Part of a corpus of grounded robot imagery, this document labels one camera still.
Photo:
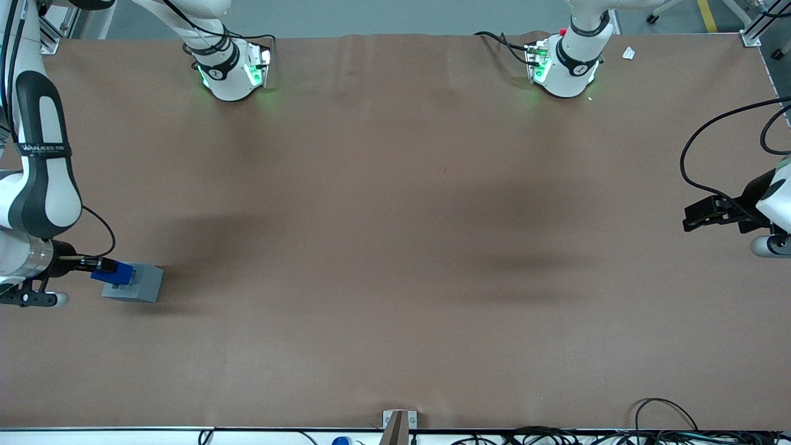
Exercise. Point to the white chair leg with caster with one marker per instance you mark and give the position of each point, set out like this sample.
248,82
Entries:
662,10

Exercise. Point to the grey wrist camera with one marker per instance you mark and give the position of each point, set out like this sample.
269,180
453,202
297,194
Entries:
37,299
769,246

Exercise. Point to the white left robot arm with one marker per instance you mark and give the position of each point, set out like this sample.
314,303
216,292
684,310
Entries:
565,74

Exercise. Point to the blue plastic insert part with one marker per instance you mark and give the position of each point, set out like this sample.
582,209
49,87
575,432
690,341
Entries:
122,274

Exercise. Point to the blue round cap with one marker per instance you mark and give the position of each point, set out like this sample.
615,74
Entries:
340,441

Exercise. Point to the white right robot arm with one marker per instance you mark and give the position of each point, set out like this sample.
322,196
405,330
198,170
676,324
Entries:
43,198

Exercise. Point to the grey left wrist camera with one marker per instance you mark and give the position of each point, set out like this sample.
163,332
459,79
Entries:
769,246

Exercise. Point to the aluminium frame post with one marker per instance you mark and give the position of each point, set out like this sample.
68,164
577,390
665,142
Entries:
763,25
49,40

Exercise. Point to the gray square base block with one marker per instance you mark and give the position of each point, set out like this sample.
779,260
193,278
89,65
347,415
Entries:
145,284

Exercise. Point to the grey metal camera mount bracket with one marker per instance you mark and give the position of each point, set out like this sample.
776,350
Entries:
399,423

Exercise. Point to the white paper scrap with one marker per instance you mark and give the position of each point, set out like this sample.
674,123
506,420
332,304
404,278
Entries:
628,53

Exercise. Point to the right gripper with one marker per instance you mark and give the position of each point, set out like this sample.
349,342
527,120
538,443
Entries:
63,259

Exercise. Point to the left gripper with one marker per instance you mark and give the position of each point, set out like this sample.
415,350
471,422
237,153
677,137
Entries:
748,206

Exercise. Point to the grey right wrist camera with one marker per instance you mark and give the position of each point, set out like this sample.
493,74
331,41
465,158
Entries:
37,299

